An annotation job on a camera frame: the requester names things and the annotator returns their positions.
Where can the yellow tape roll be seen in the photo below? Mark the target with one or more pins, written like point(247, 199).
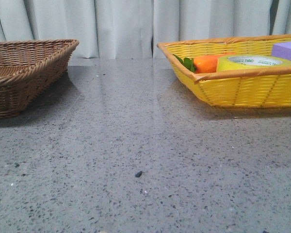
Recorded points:
point(239, 62)

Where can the small black debris speck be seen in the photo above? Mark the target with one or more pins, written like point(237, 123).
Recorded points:
point(138, 174)

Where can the orange toy carrot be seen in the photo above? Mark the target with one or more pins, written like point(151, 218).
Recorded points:
point(201, 64)

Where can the white curtain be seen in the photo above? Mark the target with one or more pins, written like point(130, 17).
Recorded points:
point(132, 28)

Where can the brown wicker basket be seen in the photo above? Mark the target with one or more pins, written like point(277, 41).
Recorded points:
point(27, 68)

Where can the yellow woven basket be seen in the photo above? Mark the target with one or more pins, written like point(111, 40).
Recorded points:
point(258, 88)

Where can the purple foam block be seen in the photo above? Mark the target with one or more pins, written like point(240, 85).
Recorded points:
point(282, 50)

